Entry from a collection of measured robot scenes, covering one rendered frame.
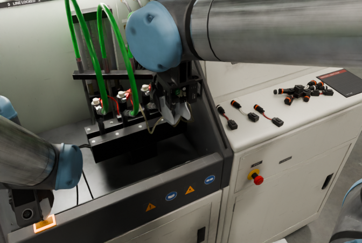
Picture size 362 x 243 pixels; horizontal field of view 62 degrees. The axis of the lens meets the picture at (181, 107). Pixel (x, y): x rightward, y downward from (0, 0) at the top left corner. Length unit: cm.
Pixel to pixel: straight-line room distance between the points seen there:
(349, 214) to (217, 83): 68
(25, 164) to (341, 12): 38
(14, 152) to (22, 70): 80
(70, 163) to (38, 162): 7
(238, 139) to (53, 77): 70
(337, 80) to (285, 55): 112
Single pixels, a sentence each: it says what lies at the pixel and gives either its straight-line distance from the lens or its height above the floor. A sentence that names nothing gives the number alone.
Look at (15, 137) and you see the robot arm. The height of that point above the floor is 142.
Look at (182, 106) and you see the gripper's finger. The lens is 66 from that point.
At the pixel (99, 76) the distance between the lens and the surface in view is 72.
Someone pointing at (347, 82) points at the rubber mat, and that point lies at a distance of 140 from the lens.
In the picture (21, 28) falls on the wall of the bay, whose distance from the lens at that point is 113.
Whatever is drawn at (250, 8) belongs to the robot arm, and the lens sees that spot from 29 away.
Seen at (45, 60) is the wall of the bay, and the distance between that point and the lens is 118.
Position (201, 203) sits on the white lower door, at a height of 76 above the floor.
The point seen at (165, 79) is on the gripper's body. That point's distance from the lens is 57.
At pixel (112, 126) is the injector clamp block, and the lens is 105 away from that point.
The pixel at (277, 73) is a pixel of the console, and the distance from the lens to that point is 127.
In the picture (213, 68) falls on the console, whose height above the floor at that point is 111.
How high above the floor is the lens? 167
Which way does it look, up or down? 38 degrees down
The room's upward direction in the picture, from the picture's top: straight up
